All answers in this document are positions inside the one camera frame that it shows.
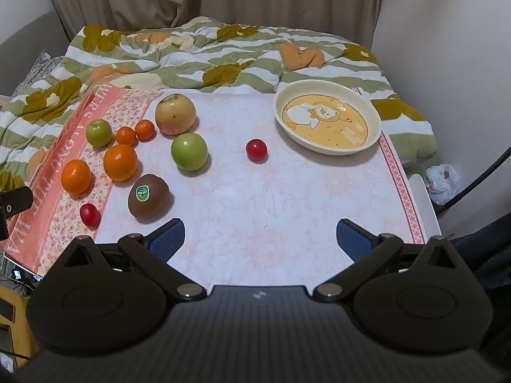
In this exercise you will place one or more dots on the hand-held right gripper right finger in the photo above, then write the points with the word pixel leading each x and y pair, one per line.
pixel 353 239

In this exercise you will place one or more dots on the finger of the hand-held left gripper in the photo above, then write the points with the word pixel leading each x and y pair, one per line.
pixel 16 199

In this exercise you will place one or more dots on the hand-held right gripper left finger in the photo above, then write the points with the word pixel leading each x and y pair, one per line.
pixel 169 236

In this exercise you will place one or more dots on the brown kiwi with sticker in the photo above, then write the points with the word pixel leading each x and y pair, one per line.
pixel 148 197

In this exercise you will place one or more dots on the large green apple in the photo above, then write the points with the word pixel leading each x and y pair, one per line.
pixel 189 151

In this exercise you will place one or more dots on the large orange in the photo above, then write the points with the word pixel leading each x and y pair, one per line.
pixel 76 176
pixel 120 162

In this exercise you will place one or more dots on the small green apple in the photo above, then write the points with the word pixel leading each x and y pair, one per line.
pixel 99 133

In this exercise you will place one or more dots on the red cherry tomato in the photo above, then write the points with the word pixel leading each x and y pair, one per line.
pixel 256 150
pixel 90 214

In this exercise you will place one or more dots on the large yellow apple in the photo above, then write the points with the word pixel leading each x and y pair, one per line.
pixel 175 113

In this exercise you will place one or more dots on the cream cartoon print plate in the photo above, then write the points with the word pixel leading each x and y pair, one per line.
pixel 326 116

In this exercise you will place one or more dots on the small dark electronic device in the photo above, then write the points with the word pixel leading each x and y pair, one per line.
pixel 20 274

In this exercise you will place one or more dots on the pink printed towel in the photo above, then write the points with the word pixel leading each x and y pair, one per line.
pixel 279 207

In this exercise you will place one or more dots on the white plastic bag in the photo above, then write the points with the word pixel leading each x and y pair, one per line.
pixel 441 183

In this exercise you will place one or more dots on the small tangerine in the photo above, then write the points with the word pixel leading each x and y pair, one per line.
pixel 144 129
pixel 126 136

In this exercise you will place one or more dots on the dark blue cloth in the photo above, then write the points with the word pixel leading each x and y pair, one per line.
pixel 483 247

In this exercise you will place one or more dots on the grey patterned pillow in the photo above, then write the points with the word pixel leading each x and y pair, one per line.
pixel 40 66

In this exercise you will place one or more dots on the grey headboard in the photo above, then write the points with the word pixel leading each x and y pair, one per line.
pixel 28 36

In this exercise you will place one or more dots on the green striped floral blanket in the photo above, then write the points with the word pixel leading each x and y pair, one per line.
pixel 207 56

